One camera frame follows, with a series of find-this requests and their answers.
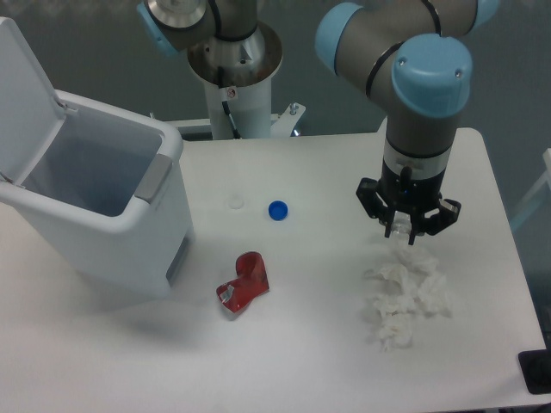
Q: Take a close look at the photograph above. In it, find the white trash can lid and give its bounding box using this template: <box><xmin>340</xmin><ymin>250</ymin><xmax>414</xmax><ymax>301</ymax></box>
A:
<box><xmin>1</xmin><ymin>17</ymin><xmax>78</xmax><ymax>185</ymax></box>

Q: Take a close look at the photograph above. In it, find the white trash can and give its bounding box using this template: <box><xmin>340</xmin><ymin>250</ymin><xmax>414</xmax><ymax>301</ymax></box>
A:
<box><xmin>1</xmin><ymin>92</ymin><xmax>193</xmax><ymax>299</ymax></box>

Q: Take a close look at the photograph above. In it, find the white mounting bracket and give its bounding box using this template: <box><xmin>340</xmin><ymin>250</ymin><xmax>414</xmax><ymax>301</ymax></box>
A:
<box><xmin>270</xmin><ymin>102</ymin><xmax>306</xmax><ymax>138</ymax></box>

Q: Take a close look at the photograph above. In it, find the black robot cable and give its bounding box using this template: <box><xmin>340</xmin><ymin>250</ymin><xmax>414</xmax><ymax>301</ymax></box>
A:
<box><xmin>216</xmin><ymin>64</ymin><xmax>242</xmax><ymax>139</ymax></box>

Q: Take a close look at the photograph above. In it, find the blue bottle cap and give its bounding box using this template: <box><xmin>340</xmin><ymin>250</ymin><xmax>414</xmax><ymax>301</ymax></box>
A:
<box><xmin>268</xmin><ymin>200</ymin><xmax>288</xmax><ymax>221</ymax></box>

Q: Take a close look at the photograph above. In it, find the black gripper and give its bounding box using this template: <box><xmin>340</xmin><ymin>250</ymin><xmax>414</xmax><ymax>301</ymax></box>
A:
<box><xmin>356</xmin><ymin>151</ymin><xmax>461</xmax><ymax>245</ymax></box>

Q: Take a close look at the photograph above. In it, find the black device at edge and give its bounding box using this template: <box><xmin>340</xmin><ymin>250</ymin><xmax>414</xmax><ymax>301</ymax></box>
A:
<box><xmin>517</xmin><ymin>349</ymin><xmax>550</xmax><ymax>395</ymax></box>

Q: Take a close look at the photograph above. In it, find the crumpled white tissue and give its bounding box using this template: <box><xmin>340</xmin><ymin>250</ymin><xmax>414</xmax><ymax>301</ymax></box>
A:
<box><xmin>362</xmin><ymin>236</ymin><xmax>454</xmax><ymax>352</ymax></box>

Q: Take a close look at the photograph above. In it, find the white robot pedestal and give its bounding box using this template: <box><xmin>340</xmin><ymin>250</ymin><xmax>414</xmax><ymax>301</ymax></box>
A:
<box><xmin>187</xmin><ymin>22</ymin><xmax>282</xmax><ymax>140</ymax></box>

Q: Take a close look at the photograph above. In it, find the crushed red can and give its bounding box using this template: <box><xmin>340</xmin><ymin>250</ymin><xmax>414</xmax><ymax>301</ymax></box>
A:
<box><xmin>216</xmin><ymin>251</ymin><xmax>269</xmax><ymax>321</ymax></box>

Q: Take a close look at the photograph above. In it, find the clear plastic bottle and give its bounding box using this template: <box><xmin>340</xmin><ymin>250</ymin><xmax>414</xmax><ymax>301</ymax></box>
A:
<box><xmin>391</xmin><ymin>211</ymin><xmax>412</xmax><ymax>242</ymax></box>

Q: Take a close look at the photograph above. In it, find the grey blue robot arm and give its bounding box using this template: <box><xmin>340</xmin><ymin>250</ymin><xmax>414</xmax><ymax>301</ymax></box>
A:
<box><xmin>137</xmin><ymin>1</ymin><xmax>499</xmax><ymax>239</ymax></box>

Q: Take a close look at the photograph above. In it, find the white bottle cap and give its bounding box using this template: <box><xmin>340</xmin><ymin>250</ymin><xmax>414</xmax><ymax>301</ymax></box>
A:
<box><xmin>227</xmin><ymin>194</ymin><xmax>245</xmax><ymax>210</ymax></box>

